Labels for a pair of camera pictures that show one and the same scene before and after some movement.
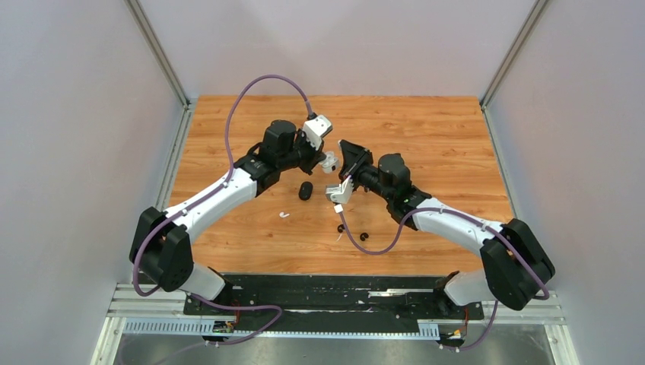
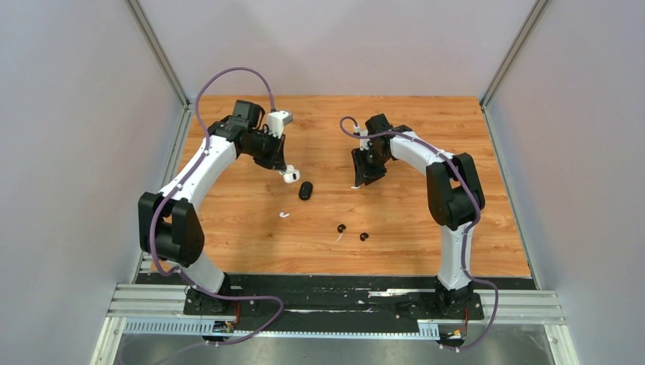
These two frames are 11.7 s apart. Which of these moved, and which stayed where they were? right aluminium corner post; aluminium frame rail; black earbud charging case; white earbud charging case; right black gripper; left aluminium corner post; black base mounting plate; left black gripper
Moved: white earbud charging case; left black gripper; right black gripper
Stayed: left aluminium corner post; aluminium frame rail; right aluminium corner post; black base mounting plate; black earbud charging case
